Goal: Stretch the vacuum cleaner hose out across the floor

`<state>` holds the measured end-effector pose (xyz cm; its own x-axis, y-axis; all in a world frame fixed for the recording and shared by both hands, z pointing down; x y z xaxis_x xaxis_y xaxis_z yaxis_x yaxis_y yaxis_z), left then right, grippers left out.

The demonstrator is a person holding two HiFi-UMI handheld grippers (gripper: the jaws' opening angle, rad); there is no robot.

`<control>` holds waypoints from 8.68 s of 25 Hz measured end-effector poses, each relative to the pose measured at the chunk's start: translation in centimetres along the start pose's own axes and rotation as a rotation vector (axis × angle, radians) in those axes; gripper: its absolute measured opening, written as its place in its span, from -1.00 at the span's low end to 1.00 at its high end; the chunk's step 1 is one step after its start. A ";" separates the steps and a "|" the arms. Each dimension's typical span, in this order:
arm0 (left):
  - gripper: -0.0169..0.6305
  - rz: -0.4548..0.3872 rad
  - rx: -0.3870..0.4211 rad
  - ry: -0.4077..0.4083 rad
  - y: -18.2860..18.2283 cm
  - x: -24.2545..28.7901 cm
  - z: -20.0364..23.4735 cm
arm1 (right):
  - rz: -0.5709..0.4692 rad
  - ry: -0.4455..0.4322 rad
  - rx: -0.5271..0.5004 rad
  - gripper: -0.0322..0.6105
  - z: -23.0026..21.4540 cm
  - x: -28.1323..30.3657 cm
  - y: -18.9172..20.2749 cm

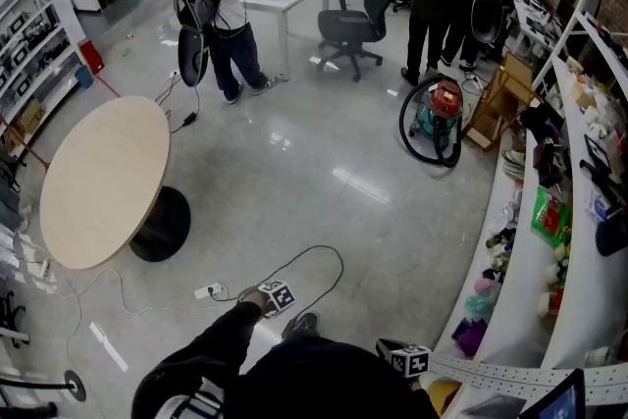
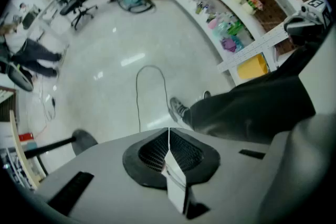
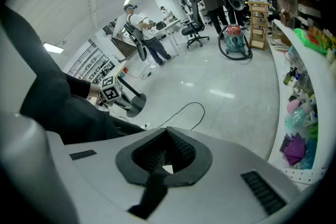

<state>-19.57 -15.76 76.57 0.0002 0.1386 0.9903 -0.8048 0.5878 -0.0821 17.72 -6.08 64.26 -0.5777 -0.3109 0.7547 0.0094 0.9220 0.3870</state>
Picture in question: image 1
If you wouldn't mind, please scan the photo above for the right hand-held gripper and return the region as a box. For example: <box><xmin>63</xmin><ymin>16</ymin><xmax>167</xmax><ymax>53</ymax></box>
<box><xmin>375</xmin><ymin>338</ymin><xmax>432</xmax><ymax>379</ymax></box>

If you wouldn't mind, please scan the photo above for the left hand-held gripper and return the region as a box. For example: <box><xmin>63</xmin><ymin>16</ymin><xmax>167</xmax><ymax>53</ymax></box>
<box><xmin>238</xmin><ymin>280</ymin><xmax>296</xmax><ymax>320</ymax></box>

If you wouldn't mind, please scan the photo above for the black vacuum hose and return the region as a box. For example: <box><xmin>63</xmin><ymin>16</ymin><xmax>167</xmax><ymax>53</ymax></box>
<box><xmin>398</xmin><ymin>74</ymin><xmax>464</xmax><ymax>169</ymax></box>

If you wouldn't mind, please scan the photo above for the person's left forearm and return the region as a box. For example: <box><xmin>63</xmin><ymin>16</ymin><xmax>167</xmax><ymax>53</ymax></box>
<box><xmin>190</xmin><ymin>300</ymin><xmax>266</xmax><ymax>359</ymax></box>

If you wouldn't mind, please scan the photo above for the red and teal vacuum cleaner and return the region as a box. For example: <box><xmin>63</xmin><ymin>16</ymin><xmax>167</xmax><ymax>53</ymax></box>
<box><xmin>409</xmin><ymin>79</ymin><xmax>465</xmax><ymax>152</ymax></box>

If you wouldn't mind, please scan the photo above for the person's black shoe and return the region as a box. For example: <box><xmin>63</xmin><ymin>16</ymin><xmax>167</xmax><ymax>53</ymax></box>
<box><xmin>282</xmin><ymin>311</ymin><xmax>320</xmax><ymax>342</ymax></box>

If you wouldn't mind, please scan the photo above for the purple paper bundle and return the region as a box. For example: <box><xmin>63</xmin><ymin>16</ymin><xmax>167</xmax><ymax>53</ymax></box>
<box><xmin>450</xmin><ymin>316</ymin><xmax>490</xmax><ymax>357</ymax></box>

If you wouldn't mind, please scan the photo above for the teal paper bundle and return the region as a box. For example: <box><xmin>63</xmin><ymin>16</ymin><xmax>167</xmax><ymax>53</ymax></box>
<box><xmin>464</xmin><ymin>291</ymin><xmax>495</xmax><ymax>319</ymax></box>

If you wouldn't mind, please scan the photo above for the person's black top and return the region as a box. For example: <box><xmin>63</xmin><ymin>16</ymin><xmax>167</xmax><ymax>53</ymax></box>
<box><xmin>131</xmin><ymin>333</ymin><xmax>441</xmax><ymax>419</ymax></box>

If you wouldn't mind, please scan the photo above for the white metal shelving unit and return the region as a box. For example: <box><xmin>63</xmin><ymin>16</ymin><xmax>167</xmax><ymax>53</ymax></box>
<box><xmin>434</xmin><ymin>0</ymin><xmax>628</xmax><ymax>419</ymax></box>

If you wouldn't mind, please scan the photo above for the tablet with blue screen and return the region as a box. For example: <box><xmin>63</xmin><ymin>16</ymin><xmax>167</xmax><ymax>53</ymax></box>
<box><xmin>519</xmin><ymin>367</ymin><xmax>588</xmax><ymax>419</ymax></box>

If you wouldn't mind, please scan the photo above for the green packet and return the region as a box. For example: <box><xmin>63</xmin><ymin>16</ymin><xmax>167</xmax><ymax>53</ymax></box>
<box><xmin>530</xmin><ymin>184</ymin><xmax>573</xmax><ymax>247</ymax></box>

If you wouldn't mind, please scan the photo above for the round wooden table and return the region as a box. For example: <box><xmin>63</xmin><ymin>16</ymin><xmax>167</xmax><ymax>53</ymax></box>
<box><xmin>38</xmin><ymin>95</ymin><xmax>191</xmax><ymax>271</ymax></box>

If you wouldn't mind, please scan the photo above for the black floor disc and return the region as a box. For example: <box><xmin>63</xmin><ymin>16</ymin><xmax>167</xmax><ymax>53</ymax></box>
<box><xmin>63</xmin><ymin>369</ymin><xmax>87</xmax><ymax>403</ymax></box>

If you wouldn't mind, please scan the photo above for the wooden stool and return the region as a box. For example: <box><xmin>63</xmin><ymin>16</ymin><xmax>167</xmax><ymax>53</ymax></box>
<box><xmin>461</xmin><ymin>49</ymin><xmax>546</xmax><ymax>151</ymax></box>

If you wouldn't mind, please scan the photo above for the black office chair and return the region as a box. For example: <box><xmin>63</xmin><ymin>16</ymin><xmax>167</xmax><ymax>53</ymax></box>
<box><xmin>317</xmin><ymin>0</ymin><xmax>408</xmax><ymax>83</ymax></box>

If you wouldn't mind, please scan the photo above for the red box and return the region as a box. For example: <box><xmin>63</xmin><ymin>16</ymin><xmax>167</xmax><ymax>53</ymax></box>
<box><xmin>78</xmin><ymin>38</ymin><xmax>106</xmax><ymax>76</ymax></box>

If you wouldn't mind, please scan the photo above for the white display shelf unit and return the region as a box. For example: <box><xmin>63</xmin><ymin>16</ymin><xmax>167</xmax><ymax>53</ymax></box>
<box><xmin>0</xmin><ymin>0</ymin><xmax>87</xmax><ymax>158</ymax></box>

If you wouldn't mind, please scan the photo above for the black power cable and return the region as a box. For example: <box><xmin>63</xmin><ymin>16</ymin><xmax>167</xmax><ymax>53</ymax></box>
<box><xmin>210</xmin><ymin>244</ymin><xmax>344</xmax><ymax>325</ymax></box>

